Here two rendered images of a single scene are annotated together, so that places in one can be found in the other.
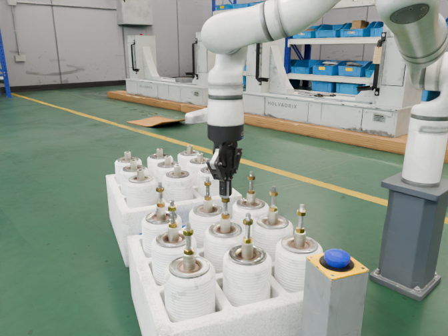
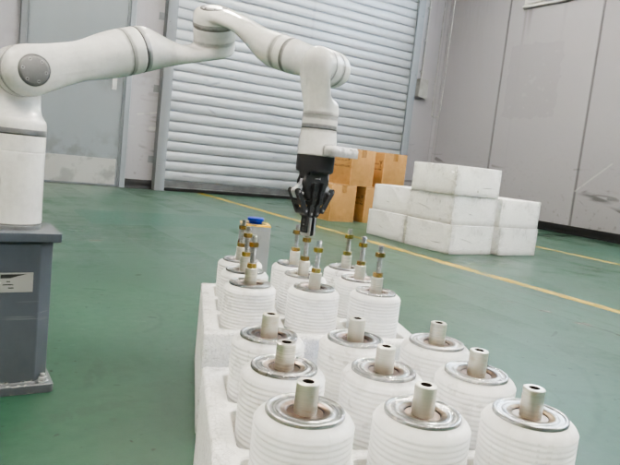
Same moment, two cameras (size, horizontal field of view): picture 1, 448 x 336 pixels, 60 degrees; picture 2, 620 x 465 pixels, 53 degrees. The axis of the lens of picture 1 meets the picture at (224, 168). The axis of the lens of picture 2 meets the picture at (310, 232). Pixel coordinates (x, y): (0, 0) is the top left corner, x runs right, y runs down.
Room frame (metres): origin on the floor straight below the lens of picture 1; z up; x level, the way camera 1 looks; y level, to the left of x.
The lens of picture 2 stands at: (1.99, 0.21, 0.49)
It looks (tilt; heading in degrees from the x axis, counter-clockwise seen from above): 7 degrees down; 190
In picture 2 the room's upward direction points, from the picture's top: 6 degrees clockwise
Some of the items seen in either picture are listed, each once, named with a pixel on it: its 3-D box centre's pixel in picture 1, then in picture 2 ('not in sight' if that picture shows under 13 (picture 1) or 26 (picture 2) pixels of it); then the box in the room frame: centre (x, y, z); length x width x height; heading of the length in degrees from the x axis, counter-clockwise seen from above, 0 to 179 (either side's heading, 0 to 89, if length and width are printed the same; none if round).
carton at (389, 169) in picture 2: not in sight; (384, 170); (-3.48, -0.15, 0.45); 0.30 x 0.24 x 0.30; 40
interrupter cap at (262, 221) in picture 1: (272, 222); (244, 270); (0.82, -0.11, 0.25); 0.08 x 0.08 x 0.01
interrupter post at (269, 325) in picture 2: not in sight; (269, 326); (1.23, 0.04, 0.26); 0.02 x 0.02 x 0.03
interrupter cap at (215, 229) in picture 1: (225, 230); (303, 275); (0.78, 0.00, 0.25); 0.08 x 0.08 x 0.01
